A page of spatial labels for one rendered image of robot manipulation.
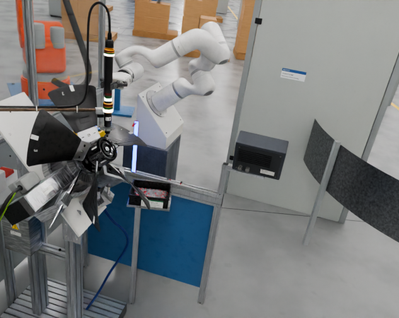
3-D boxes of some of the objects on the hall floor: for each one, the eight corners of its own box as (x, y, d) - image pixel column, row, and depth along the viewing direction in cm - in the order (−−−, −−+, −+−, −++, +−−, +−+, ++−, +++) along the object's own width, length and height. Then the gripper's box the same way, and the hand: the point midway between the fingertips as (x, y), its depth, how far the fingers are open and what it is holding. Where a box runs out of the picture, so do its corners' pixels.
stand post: (33, 323, 230) (17, 149, 177) (43, 312, 237) (29, 142, 185) (40, 325, 229) (25, 151, 177) (49, 313, 237) (38, 144, 184)
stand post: (68, 335, 225) (63, 205, 184) (76, 323, 233) (74, 196, 192) (75, 337, 225) (72, 207, 183) (83, 325, 232) (82, 198, 191)
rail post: (196, 302, 259) (213, 206, 224) (198, 298, 263) (215, 202, 227) (202, 304, 258) (220, 207, 223) (204, 300, 262) (222, 204, 226)
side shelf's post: (7, 306, 237) (-8, 192, 200) (12, 301, 241) (-2, 188, 203) (13, 308, 237) (-1, 194, 199) (17, 303, 240) (4, 190, 203)
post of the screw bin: (128, 303, 251) (135, 200, 215) (129, 300, 254) (136, 197, 217) (133, 304, 251) (141, 201, 215) (134, 301, 254) (142, 198, 217)
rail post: (81, 266, 275) (80, 170, 239) (84, 262, 278) (83, 167, 243) (86, 267, 274) (86, 171, 239) (89, 264, 278) (89, 169, 242)
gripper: (108, 65, 186) (89, 74, 170) (140, 72, 183) (123, 81, 167) (108, 81, 189) (89, 90, 173) (139, 88, 186) (123, 98, 170)
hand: (108, 84), depth 172 cm, fingers closed on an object, 4 cm apart
